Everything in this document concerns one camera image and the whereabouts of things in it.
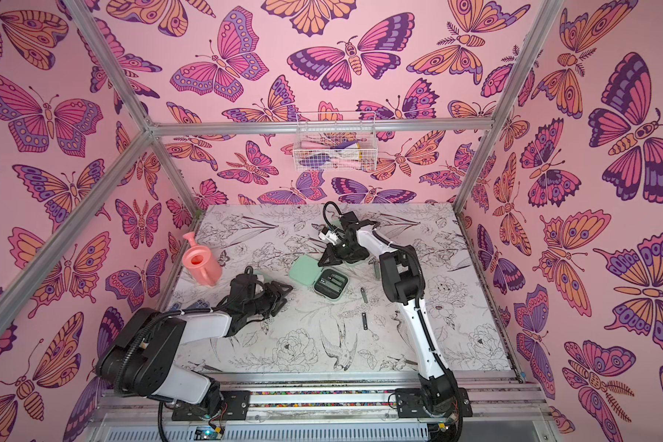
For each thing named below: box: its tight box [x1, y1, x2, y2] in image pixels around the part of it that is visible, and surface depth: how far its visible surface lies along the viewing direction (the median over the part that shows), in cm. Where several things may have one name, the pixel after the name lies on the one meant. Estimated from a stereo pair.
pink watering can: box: [182, 231, 222, 287], surface depth 93 cm
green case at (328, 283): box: [289, 254, 349, 303], surface depth 99 cm
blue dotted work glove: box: [169, 299, 210, 312], surface depth 94 cm
